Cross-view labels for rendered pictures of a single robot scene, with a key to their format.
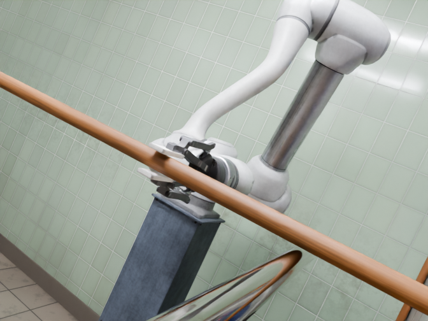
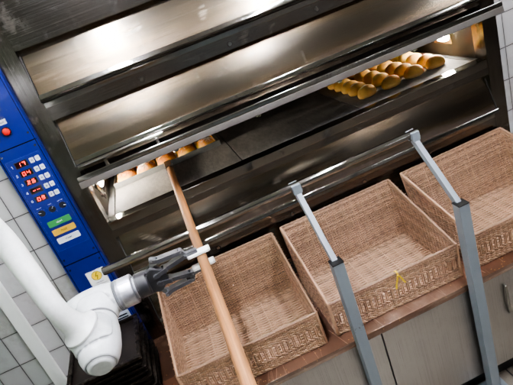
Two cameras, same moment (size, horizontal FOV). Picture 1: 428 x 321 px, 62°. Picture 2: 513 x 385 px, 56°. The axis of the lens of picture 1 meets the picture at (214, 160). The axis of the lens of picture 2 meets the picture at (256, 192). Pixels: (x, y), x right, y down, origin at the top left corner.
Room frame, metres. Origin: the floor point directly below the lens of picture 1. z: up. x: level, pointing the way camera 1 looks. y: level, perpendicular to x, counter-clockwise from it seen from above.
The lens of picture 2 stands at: (1.04, 1.25, 1.87)
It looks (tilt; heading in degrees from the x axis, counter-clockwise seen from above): 24 degrees down; 239
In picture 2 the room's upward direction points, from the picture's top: 21 degrees counter-clockwise
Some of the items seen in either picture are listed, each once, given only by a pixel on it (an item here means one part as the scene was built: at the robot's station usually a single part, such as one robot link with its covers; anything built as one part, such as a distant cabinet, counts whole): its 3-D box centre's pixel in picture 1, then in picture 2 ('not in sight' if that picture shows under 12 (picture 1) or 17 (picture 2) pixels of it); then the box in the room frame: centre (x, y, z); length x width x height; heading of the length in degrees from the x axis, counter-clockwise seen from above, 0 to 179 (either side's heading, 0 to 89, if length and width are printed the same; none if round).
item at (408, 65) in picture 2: not in sight; (374, 70); (-0.92, -0.42, 1.21); 0.61 x 0.48 x 0.06; 66
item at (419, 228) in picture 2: not in sight; (365, 249); (-0.12, 0.00, 0.72); 0.56 x 0.49 x 0.28; 155
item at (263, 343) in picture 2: not in sight; (235, 310); (0.42, -0.24, 0.72); 0.56 x 0.49 x 0.28; 155
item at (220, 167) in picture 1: (201, 172); (151, 280); (0.72, 0.01, 1.19); 0.09 x 0.07 x 0.08; 156
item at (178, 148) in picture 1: (179, 143); (187, 250); (0.61, 0.06, 1.23); 0.05 x 0.01 x 0.03; 156
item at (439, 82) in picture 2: not in sight; (306, 139); (-0.22, -0.27, 1.16); 1.80 x 0.06 x 0.04; 156
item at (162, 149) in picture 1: (167, 151); (198, 252); (0.58, 0.08, 1.21); 0.07 x 0.03 x 0.01; 156
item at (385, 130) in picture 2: not in sight; (317, 169); (-0.21, -0.25, 1.02); 1.79 x 0.11 x 0.19; 156
